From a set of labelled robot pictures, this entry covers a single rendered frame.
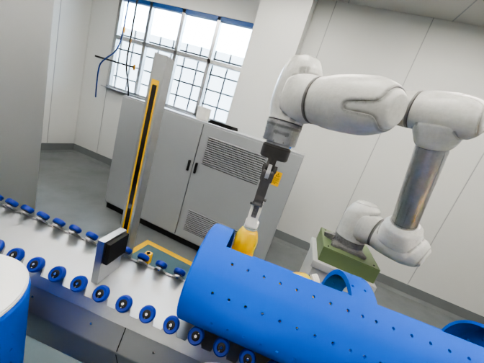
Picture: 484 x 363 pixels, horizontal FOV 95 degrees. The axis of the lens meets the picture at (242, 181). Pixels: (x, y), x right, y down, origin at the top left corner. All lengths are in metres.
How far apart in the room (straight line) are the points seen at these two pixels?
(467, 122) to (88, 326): 1.26
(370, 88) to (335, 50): 3.24
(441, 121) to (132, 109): 2.71
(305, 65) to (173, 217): 2.42
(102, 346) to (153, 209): 2.15
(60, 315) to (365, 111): 0.94
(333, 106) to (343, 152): 3.02
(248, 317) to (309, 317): 0.14
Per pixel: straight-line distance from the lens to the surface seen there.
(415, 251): 1.25
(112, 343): 0.86
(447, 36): 3.98
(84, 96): 5.52
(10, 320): 0.75
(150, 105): 1.05
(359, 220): 1.30
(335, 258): 1.31
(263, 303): 0.61
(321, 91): 0.49
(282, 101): 0.55
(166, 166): 2.68
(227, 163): 2.33
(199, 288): 0.61
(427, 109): 0.97
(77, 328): 0.90
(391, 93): 0.46
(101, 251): 0.83
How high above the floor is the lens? 1.54
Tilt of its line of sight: 14 degrees down
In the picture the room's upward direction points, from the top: 18 degrees clockwise
